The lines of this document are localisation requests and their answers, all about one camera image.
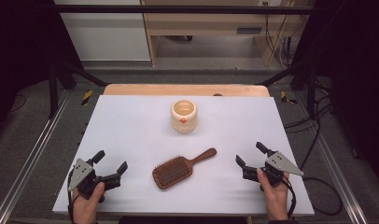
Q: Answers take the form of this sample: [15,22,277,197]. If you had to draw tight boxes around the brown wooden hairbrush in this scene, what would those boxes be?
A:
[151,147,218,190]

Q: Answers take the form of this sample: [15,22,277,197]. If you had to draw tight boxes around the black curtain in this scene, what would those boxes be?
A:
[0,0,83,133]
[291,0,379,189]

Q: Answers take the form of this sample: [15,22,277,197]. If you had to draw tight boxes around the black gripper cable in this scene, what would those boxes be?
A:
[281,175,298,219]
[66,169,76,224]

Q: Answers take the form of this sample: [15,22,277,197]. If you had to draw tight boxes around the cream ringed ceramic cup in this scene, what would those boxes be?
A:
[170,99,199,134]

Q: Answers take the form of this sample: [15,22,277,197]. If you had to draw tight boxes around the silver metal floor rail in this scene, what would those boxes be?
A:
[0,90,71,224]
[294,92,370,224]

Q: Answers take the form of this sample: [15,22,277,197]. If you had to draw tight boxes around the person's right hand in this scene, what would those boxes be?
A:
[256,167,290,221]

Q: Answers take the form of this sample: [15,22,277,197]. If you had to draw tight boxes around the black hanging desk cables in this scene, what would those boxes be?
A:
[262,1,296,70]

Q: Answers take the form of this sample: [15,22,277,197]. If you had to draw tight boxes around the black floor cable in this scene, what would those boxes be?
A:
[302,176,344,217]

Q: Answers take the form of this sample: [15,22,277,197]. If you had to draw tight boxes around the white cabinet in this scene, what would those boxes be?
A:
[53,0,151,62]

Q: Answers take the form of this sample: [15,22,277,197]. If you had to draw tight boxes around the person's left hand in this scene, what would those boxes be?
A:
[71,181,106,224]

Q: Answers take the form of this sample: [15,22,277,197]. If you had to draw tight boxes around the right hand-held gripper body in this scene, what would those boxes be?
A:
[243,151,304,188]

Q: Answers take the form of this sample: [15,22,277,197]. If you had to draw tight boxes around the person's dark clothing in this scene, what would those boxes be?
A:
[118,216,248,224]

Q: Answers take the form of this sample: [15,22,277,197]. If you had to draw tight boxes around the yellow black floor tape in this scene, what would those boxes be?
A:
[280,91,298,105]
[80,90,94,106]

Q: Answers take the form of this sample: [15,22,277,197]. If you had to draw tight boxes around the black metal stand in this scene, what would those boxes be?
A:
[256,59,318,119]
[49,55,108,119]

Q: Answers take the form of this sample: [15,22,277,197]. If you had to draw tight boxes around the black cable bundle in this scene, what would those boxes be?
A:
[284,78,333,171]

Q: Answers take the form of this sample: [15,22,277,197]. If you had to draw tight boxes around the light wooden table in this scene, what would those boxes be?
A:
[103,83,271,97]

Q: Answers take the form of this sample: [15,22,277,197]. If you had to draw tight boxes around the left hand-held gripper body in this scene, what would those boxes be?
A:
[67,158,121,200]

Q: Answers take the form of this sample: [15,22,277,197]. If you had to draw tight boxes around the black horizontal frame bar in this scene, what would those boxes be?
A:
[32,4,316,15]

